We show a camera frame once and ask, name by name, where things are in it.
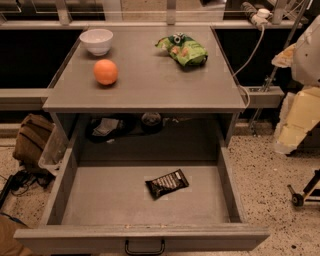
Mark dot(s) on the black rxbar chocolate wrapper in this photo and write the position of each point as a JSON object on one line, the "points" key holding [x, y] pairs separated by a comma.
{"points": [[166, 184]]}

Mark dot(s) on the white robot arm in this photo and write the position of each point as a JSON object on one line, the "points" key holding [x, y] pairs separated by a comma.
{"points": [[300, 112]]}

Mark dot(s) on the grey counter cabinet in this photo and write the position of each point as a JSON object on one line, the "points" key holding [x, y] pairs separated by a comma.
{"points": [[149, 80]]}

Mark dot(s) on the grey open drawer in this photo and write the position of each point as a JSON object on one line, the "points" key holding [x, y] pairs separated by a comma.
{"points": [[99, 198]]}

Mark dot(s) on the dark round can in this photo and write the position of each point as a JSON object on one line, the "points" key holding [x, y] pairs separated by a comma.
{"points": [[151, 122]]}

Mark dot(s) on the dark bag with paper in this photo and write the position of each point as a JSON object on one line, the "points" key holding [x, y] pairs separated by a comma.
{"points": [[107, 128]]}

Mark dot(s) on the orange fruit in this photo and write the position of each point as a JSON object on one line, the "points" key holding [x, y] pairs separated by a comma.
{"points": [[105, 72]]}

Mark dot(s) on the green chip bag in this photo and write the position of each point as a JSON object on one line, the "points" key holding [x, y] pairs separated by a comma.
{"points": [[183, 49]]}

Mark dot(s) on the white ceramic bowl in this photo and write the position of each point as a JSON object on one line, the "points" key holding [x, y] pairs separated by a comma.
{"points": [[97, 41]]}

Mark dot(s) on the clear plastic bin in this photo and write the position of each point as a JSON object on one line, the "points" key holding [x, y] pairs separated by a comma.
{"points": [[53, 153]]}

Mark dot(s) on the brown backpack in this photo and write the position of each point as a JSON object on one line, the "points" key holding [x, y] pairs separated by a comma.
{"points": [[32, 138]]}

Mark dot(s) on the black wheeled cart base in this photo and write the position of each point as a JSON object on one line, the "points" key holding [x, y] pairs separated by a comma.
{"points": [[310, 193]]}

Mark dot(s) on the black drawer handle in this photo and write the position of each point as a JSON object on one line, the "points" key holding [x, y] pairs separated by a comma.
{"points": [[144, 249]]}

